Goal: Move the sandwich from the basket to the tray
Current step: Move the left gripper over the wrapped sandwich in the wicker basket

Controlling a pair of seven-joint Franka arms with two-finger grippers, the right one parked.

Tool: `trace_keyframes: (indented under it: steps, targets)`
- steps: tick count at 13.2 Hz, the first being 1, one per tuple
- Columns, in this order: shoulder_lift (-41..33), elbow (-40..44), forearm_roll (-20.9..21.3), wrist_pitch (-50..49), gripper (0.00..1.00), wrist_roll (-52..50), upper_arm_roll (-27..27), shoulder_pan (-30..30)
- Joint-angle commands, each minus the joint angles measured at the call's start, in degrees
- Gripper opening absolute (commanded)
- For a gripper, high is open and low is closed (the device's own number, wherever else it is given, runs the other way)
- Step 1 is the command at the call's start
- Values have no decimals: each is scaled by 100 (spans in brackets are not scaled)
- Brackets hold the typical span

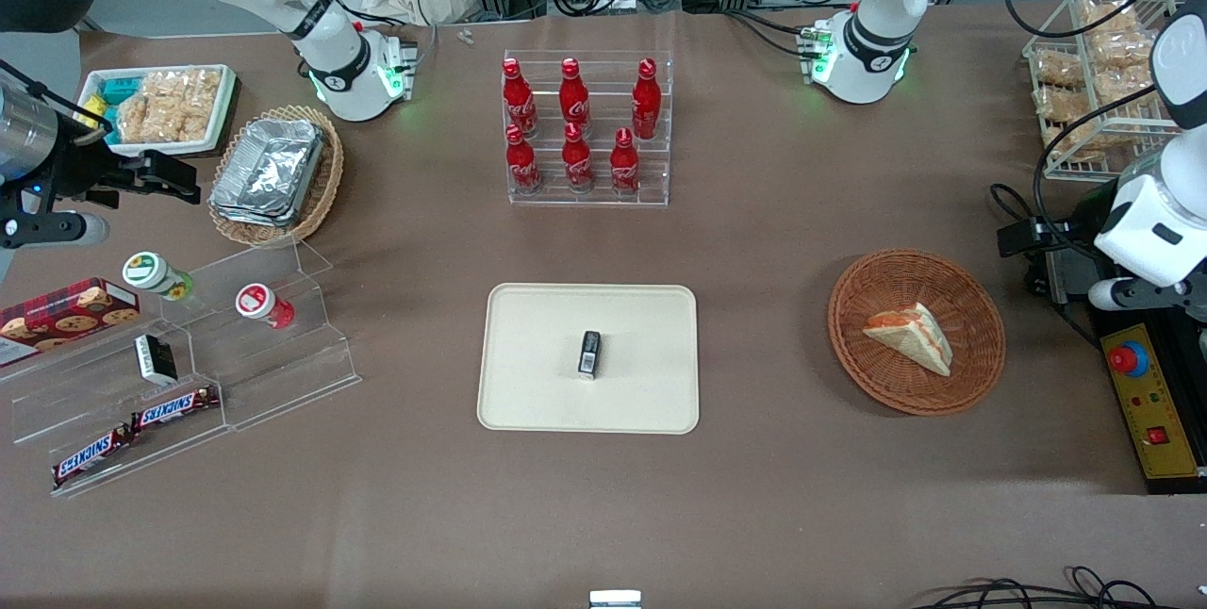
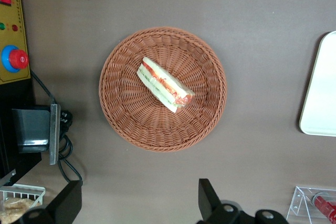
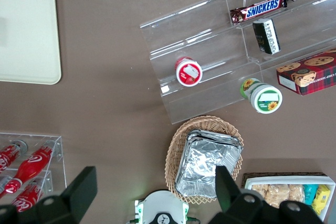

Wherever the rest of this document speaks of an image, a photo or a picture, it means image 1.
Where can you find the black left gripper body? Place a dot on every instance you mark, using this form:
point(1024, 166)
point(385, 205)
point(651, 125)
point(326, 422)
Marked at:
point(1075, 234)

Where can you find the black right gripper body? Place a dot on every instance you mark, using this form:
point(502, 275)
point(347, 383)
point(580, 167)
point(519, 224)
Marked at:
point(83, 172)

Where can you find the triangular sandwich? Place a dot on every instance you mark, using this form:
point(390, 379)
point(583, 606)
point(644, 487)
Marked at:
point(910, 336)

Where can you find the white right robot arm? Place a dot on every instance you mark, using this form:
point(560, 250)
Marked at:
point(330, 53)

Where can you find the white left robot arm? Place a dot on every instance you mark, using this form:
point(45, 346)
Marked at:
point(877, 43)

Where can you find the white rectangular snack tray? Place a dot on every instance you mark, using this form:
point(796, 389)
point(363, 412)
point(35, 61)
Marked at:
point(224, 109)

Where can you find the light wicker basket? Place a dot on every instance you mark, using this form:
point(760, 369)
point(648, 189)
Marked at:
point(325, 185)

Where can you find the brown wicker basket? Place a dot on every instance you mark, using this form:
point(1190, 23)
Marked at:
point(886, 383)

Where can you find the beige plastic tray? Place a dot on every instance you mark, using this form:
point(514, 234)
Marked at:
point(537, 364)

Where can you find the rice cracker bag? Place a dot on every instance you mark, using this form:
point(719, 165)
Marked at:
point(170, 105)

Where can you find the yellow snack packet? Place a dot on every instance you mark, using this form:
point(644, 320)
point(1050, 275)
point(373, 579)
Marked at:
point(92, 111)

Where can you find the green lidded yogurt cup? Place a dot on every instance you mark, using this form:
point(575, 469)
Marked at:
point(151, 271)

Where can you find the teal snack packet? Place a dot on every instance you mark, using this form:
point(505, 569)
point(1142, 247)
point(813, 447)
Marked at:
point(118, 90)

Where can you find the stacked aluminium foil containers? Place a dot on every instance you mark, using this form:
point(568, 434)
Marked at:
point(269, 171)

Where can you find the fried snack bag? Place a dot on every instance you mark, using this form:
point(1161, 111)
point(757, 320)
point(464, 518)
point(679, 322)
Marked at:
point(1122, 51)
point(1108, 15)
point(1058, 103)
point(1058, 70)
point(1075, 139)

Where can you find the red lidded yogurt cup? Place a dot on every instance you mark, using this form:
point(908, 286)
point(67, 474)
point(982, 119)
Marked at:
point(259, 303)

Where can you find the red cookie box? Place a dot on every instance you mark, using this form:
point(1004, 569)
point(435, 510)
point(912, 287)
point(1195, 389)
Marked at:
point(66, 317)

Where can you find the black and white small box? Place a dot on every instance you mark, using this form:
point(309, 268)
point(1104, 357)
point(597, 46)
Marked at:
point(156, 359)

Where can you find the yellow emergency stop control box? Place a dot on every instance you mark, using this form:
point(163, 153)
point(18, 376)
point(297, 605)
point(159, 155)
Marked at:
point(1155, 402)

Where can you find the clear acrylic stepped display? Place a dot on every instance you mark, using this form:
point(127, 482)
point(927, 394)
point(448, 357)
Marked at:
point(273, 373)

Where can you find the snickers chocolate bar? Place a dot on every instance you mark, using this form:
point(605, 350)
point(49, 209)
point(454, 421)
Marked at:
point(174, 408)
point(90, 456)

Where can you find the small clear plastic clip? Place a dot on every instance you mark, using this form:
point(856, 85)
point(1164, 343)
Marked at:
point(465, 36)

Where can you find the red cola bottle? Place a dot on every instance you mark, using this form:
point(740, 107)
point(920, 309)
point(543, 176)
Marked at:
point(624, 168)
point(523, 166)
point(574, 100)
point(646, 105)
point(577, 164)
point(519, 100)

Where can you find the clear acrylic bottle rack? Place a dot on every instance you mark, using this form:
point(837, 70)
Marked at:
point(651, 175)

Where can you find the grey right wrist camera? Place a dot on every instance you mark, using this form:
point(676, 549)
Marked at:
point(57, 230)

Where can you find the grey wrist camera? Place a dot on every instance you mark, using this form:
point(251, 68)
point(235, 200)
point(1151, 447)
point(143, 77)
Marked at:
point(1122, 293)
point(57, 230)

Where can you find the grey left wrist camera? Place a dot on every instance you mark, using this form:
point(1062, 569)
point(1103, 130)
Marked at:
point(1122, 293)

